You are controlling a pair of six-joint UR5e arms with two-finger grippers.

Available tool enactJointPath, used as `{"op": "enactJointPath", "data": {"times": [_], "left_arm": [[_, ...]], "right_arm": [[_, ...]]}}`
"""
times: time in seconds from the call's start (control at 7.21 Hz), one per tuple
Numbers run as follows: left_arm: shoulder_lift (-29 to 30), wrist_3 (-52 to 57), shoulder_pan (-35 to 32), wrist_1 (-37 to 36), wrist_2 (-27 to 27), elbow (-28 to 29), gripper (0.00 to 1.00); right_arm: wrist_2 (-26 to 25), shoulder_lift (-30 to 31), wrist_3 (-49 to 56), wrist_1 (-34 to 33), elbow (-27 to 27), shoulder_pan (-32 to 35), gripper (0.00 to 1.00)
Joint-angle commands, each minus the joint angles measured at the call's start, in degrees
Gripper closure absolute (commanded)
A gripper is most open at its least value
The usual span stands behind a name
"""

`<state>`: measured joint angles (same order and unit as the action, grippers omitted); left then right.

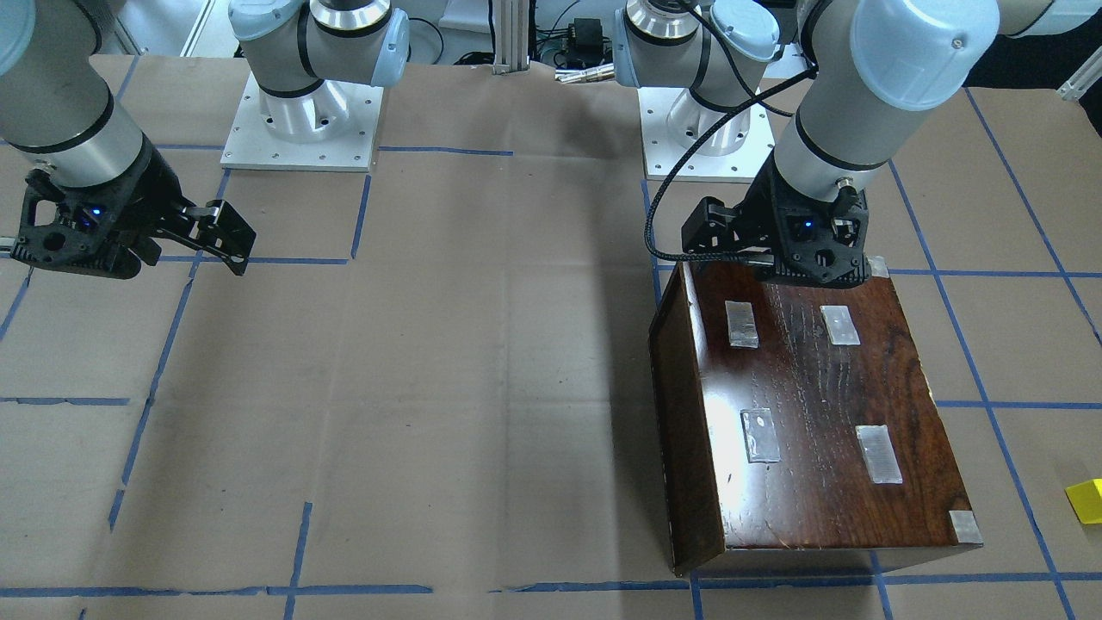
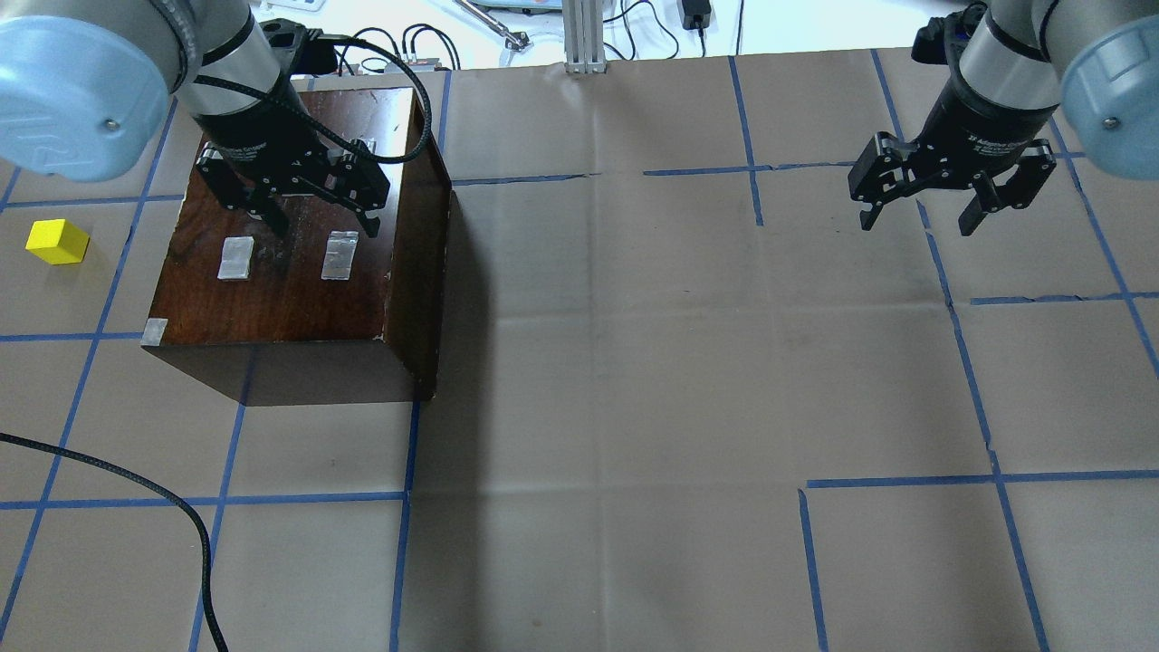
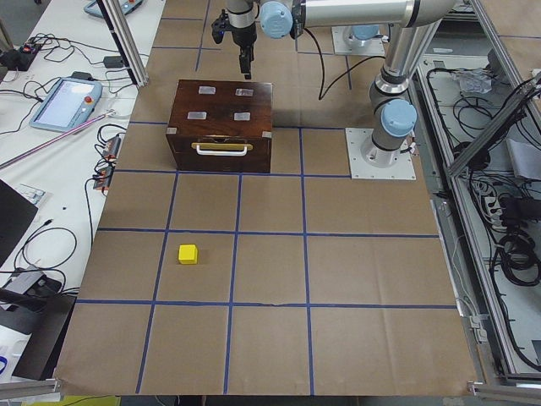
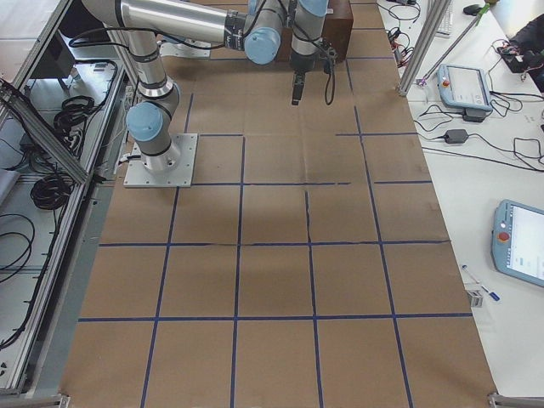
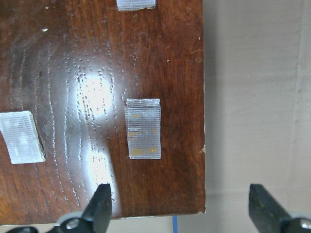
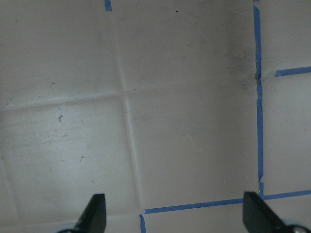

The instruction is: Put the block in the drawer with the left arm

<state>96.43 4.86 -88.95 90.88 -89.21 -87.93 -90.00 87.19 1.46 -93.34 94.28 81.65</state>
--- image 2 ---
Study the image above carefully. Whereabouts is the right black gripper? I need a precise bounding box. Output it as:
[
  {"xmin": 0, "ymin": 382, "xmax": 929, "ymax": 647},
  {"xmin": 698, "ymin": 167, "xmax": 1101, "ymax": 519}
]
[{"xmin": 848, "ymin": 76, "xmax": 1057, "ymax": 236}]

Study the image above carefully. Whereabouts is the black cable on table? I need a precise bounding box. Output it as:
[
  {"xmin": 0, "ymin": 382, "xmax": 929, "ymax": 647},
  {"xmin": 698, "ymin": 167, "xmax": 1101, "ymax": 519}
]
[{"xmin": 0, "ymin": 433, "xmax": 229, "ymax": 652}]

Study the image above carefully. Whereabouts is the dark wooden drawer cabinet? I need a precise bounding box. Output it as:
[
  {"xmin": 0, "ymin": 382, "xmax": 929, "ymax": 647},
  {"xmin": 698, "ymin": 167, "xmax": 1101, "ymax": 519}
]
[{"xmin": 141, "ymin": 88, "xmax": 452, "ymax": 406}]

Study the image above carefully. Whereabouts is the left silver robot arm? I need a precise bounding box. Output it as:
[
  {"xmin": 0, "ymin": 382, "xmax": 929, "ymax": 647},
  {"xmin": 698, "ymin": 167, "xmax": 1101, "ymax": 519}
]
[{"xmin": 1, "ymin": 1, "xmax": 389, "ymax": 236}]

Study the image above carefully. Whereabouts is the black power adapter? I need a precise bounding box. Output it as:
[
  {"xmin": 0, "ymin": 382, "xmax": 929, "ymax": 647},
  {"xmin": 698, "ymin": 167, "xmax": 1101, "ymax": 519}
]
[{"xmin": 679, "ymin": 0, "xmax": 713, "ymax": 32}]

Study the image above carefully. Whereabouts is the aluminium frame post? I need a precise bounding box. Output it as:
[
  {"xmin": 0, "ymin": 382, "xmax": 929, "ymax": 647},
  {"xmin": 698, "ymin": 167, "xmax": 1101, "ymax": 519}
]
[{"xmin": 561, "ymin": 0, "xmax": 606, "ymax": 75}]

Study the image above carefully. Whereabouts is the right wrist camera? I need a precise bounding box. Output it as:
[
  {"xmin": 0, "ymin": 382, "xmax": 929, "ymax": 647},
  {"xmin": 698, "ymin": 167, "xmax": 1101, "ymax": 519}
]
[{"xmin": 910, "ymin": 1, "xmax": 987, "ymax": 65}]

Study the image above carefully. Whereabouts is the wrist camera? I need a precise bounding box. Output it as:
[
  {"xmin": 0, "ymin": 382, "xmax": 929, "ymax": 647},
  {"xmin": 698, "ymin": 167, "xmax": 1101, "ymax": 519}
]
[
  {"xmin": 910, "ymin": 1, "xmax": 987, "ymax": 65},
  {"xmin": 260, "ymin": 19, "xmax": 338, "ymax": 76}
]

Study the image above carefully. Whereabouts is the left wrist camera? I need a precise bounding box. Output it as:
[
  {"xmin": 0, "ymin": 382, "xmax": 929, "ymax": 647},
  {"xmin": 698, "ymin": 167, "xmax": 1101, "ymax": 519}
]
[{"xmin": 260, "ymin": 19, "xmax": 338, "ymax": 76}]

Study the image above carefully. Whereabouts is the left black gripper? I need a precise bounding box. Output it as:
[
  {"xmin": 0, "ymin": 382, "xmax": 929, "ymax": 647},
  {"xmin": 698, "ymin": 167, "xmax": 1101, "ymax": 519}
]
[{"xmin": 196, "ymin": 88, "xmax": 389, "ymax": 239}]

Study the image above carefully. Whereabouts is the yellow block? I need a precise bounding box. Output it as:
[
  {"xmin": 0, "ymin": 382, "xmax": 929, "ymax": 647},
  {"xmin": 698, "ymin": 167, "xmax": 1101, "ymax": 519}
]
[{"xmin": 24, "ymin": 218, "xmax": 92, "ymax": 265}]

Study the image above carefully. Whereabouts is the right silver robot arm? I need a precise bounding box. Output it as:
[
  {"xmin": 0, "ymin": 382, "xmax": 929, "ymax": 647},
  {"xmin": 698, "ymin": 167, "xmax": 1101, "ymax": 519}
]
[{"xmin": 848, "ymin": 1, "xmax": 1158, "ymax": 235}]

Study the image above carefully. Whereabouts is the brown paper table cover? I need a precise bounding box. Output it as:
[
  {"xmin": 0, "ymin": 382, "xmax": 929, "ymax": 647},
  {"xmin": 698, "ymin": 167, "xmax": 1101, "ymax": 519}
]
[{"xmin": 3, "ymin": 49, "xmax": 1156, "ymax": 651}]

